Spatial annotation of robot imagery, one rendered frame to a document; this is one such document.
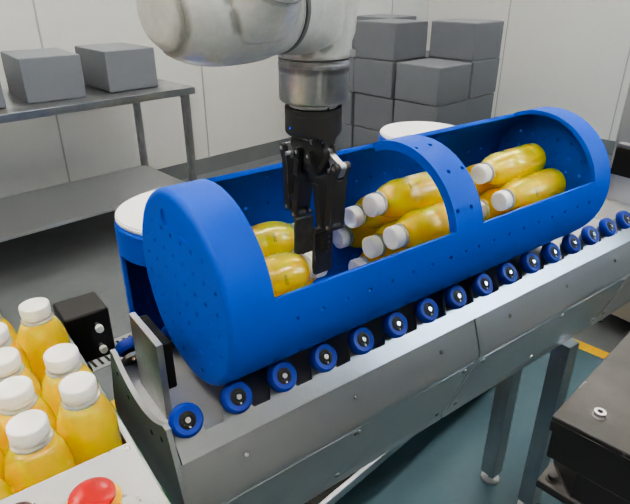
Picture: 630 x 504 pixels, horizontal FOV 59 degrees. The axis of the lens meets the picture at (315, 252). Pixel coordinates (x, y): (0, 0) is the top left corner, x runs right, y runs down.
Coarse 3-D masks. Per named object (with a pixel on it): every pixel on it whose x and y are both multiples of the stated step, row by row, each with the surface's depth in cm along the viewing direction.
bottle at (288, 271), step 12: (288, 252) 80; (276, 264) 77; (288, 264) 78; (300, 264) 79; (276, 276) 76; (288, 276) 77; (300, 276) 78; (312, 276) 81; (276, 288) 76; (288, 288) 78
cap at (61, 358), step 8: (64, 344) 68; (72, 344) 68; (48, 352) 67; (56, 352) 67; (64, 352) 67; (72, 352) 67; (48, 360) 65; (56, 360) 65; (64, 360) 65; (72, 360) 66; (48, 368) 66; (56, 368) 65; (64, 368) 66; (72, 368) 66
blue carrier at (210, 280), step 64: (448, 128) 109; (512, 128) 127; (576, 128) 110; (192, 192) 71; (256, 192) 94; (448, 192) 87; (576, 192) 106; (192, 256) 70; (256, 256) 68; (448, 256) 88; (512, 256) 106; (192, 320) 77; (256, 320) 69; (320, 320) 76
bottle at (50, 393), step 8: (80, 360) 69; (80, 368) 67; (88, 368) 69; (48, 376) 66; (56, 376) 66; (64, 376) 66; (48, 384) 66; (56, 384) 66; (48, 392) 66; (56, 392) 66; (48, 400) 66; (56, 400) 66; (56, 408) 66
